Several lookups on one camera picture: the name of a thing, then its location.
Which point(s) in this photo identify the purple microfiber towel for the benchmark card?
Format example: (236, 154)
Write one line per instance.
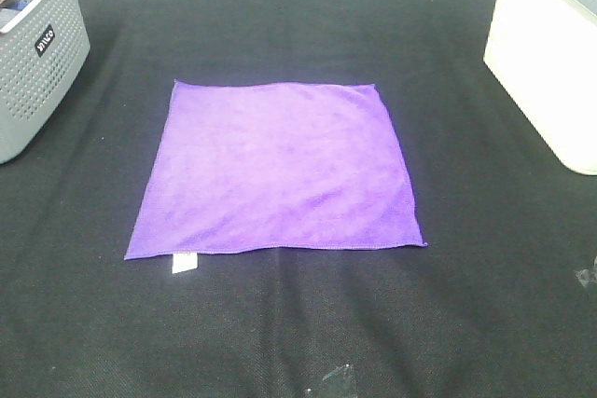
(281, 165)

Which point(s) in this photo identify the clear tape piece bottom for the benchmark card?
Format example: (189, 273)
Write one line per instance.
(338, 383)

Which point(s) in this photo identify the clear tape piece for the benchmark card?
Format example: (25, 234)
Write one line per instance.
(587, 277)
(338, 383)

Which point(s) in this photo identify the black table cloth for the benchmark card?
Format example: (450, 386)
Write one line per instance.
(491, 307)

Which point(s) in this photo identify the white plastic bin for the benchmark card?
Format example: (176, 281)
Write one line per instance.
(543, 52)

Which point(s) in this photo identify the grey perforated plastic basket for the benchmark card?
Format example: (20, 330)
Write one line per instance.
(43, 49)

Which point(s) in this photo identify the clear tape piece right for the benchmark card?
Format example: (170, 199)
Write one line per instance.
(587, 277)

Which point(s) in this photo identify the dark items inside basket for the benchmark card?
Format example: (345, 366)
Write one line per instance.
(10, 9)

